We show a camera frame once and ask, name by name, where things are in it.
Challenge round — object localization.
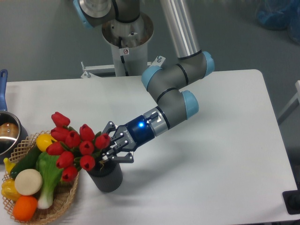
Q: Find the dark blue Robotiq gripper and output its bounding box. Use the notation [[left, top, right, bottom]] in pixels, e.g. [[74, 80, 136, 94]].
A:
[[101, 114, 157, 163]]

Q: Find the red tulip bouquet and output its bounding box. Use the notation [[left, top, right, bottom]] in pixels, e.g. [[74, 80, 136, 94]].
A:
[[46, 112, 111, 182]]

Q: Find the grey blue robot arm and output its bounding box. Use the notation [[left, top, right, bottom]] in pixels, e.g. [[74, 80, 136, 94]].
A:
[[73, 0, 215, 163]]

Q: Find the grey ribbed cylindrical vase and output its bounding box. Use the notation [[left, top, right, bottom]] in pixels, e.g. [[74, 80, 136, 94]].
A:
[[88, 161, 123, 193]]

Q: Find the green bok choy toy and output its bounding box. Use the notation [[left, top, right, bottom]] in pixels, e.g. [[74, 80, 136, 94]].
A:
[[36, 152, 62, 210]]

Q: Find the yellow squash toy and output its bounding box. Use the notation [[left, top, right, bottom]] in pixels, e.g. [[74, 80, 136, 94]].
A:
[[36, 134, 57, 152]]

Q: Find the woven wicker basket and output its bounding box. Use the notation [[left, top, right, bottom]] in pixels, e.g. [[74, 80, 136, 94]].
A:
[[0, 131, 79, 225]]

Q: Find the green cucumber toy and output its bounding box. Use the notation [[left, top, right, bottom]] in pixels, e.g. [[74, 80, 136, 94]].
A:
[[10, 145, 42, 179]]

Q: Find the cream round bun toy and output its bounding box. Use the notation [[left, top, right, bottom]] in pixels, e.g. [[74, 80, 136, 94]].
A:
[[15, 169, 43, 195]]

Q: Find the yellow banana toy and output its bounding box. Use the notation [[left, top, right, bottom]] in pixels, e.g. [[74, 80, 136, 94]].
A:
[[3, 157, 16, 174]]

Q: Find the orange fruit toy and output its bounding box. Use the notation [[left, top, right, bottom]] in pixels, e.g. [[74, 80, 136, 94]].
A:
[[12, 195, 38, 222]]

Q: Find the yellow bell pepper toy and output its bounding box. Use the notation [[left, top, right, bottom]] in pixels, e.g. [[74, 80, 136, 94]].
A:
[[1, 178, 22, 202]]

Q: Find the black device at table edge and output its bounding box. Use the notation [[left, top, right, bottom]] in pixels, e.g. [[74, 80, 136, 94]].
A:
[[282, 190, 300, 215]]

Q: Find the blue plastic bag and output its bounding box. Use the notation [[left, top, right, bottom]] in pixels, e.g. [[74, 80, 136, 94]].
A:
[[255, 0, 300, 44]]

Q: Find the blue handled steel saucepan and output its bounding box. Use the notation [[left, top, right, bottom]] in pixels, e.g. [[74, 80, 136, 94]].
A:
[[0, 69, 28, 165]]

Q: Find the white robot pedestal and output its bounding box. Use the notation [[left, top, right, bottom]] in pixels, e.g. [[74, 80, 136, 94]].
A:
[[81, 12, 166, 78]]

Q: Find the white frame at right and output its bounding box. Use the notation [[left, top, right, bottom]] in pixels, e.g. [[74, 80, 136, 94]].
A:
[[277, 80, 300, 126]]

